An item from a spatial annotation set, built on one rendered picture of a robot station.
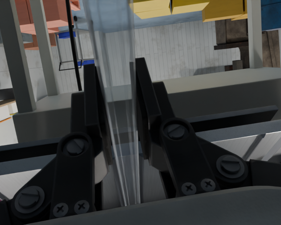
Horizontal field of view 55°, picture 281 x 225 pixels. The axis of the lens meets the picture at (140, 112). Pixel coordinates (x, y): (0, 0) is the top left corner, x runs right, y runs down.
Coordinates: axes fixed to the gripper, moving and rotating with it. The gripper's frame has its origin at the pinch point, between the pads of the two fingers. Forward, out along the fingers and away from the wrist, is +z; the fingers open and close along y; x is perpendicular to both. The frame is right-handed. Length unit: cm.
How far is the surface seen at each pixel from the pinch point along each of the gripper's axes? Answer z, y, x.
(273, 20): 258, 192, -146
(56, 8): 298, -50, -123
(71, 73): 693, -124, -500
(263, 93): 31, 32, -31
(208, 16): 370, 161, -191
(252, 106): 29, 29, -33
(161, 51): 753, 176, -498
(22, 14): 302, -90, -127
